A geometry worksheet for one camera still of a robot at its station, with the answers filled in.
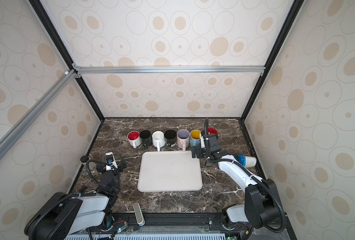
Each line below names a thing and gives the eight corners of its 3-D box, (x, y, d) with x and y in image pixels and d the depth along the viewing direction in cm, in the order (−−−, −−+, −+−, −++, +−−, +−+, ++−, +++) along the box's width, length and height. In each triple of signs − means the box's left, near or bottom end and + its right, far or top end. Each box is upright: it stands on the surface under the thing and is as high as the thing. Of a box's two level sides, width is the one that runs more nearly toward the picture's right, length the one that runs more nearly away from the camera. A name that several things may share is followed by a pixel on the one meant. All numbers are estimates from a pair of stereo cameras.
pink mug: (176, 154, 101) (176, 145, 92) (177, 139, 109) (176, 129, 101) (189, 154, 101) (190, 145, 92) (188, 139, 109) (189, 129, 101)
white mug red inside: (127, 142, 108) (123, 135, 101) (136, 135, 112) (134, 128, 105) (136, 150, 103) (133, 144, 97) (145, 143, 107) (143, 136, 101)
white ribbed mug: (152, 152, 102) (150, 145, 95) (154, 138, 110) (152, 130, 103) (164, 152, 102) (163, 145, 95) (165, 138, 110) (165, 130, 103)
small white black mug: (169, 150, 104) (168, 142, 96) (163, 141, 108) (162, 132, 101) (179, 145, 106) (179, 136, 99) (172, 136, 111) (172, 128, 103)
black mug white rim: (140, 150, 103) (138, 142, 96) (143, 137, 110) (140, 130, 103) (151, 150, 103) (149, 142, 96) (153, 137, 110) (151, 130, 103)
